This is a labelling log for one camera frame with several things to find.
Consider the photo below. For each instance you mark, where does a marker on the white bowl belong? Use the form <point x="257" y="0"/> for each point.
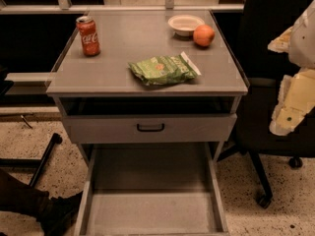
<point x="184" y="25"/>

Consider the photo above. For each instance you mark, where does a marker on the green jalapeno chip bag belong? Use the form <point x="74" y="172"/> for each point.
<point x="165" y="70"/>

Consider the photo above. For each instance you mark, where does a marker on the dark shoe and leg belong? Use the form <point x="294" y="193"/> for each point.
<point x="55" y="215"/>

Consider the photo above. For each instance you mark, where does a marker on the red coca-cola can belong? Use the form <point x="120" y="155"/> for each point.
<point x="87" y="29"/>

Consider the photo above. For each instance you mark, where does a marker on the orange fruit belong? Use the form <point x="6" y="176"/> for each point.
<point x="203" y="35"/>

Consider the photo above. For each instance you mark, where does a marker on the grey drawer cabinet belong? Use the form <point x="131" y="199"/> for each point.
<point x="104" y="86"/>

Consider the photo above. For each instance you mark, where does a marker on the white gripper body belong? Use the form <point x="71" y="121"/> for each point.
<point x="303" y="41"/>

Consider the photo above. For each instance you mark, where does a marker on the black office chair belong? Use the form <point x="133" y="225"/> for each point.
<point x="248" y="34"/>

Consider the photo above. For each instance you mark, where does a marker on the black chair base leg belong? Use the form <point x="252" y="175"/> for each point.
<point x="37" y="165"/>

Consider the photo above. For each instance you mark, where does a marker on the closed drawer with black handle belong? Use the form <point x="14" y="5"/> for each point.
<point x="149" y="129"/>

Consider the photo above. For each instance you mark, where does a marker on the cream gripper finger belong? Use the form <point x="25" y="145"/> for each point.
<point x="281" y="43"/>
<point x="295" y="100"/>

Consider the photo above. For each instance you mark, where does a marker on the open grey lower drawer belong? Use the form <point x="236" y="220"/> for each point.
<point x="151" y="190"/>

